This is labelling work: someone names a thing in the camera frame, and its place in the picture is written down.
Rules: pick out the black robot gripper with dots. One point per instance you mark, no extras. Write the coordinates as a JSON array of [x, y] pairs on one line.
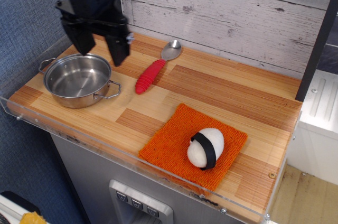
[[79, 22]]

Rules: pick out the silver steel pot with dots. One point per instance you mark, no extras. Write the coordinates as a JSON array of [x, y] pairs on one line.
[[79, 81]]

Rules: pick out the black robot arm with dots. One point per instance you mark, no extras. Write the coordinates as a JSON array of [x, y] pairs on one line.
[[82, 19]]

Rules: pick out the orange knitted rag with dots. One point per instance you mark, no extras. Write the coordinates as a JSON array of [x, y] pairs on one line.
[[167, 149]]

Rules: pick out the clear acrylic table guard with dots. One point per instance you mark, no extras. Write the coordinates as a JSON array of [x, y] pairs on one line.
[[241, 67]]

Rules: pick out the white plush sushi black band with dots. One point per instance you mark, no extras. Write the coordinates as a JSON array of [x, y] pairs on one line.
[[205, 148]]

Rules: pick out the grey toy fridge cabinet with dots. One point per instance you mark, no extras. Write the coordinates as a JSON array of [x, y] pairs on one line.
[[91, 170]]

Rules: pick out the silver dispenser button panel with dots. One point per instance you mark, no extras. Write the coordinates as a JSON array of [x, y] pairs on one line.
[[132, 206]]

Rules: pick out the yellow black object bottom left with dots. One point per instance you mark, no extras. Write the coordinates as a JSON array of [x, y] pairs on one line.
[[14, 207]]

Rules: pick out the white side counter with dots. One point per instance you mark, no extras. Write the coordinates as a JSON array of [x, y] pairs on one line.
[[313, 147]]

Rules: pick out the red handled metal spoon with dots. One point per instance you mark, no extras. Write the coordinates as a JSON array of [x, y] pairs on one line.
[[171, 51]]

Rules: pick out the black right upright post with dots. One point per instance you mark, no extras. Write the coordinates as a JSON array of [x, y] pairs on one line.
[[317, 50]]

